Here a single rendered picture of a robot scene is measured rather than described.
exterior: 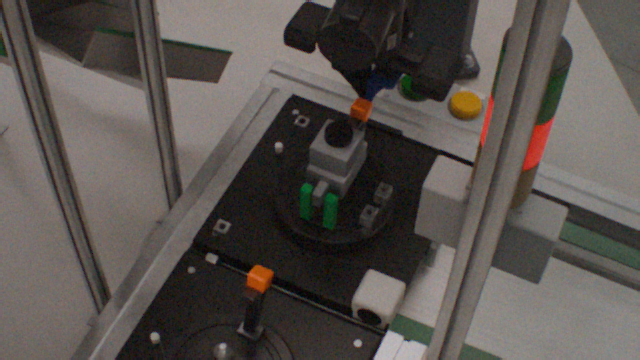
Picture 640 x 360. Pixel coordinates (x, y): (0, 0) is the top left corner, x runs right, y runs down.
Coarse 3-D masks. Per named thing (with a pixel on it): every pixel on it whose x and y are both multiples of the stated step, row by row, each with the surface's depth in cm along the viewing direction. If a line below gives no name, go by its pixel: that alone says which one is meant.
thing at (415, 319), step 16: (448, 256) 109; (240, 272) 104; (432, 272) 108; (448, 272) 108; (272, 288) 103; (416, 288) 106; (432, 288) 106; (320, 304) 102; (416, 304) 105; (432, 304) 105; (352, 320) 101; (400, 320) 100; (416, 320) 104; (432, 320) 104; (384, 336) 100; (416, 336) 99
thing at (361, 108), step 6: (354, 102) 102; (360, 102) 102; (366, 102) 102; (354, 108) 102; (360, 108) 101; (366, 108) 101; (354, 114) 102; (360, 114) 102; (366, 114) 101; (354, 120) 102; (360, 120) 102; (366, 120) 102; (354, 126) 101; (360, 126) 102
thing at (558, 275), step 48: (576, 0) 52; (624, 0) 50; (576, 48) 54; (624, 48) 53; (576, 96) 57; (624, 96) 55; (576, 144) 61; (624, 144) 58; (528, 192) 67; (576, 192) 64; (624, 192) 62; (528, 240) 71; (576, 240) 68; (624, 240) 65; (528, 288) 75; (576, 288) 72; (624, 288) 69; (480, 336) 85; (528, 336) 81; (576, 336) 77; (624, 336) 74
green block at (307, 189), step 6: (306, 186) 99; (312, 186) 99; (306, 192) 99; (312, 192) 100; (306, 198) 100; (306, 204) 101; (300, 210) 102; (306, 210) 101; (312, 210) 102; (306, 216) 102
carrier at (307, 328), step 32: (192, 256) 102; (192, 288) 99; (224, 288) 100; (160, 320) 97; (192, 320) 97; (224, 320) 95; (288, 320) 97; (320, 320) 98; (128, 352) 94; (160, 352) 86; (192, 352) 93; (224, 352) 86; (256, 352) 93; (288, 352) 93; (320, 352) 95; (352, 352) 95
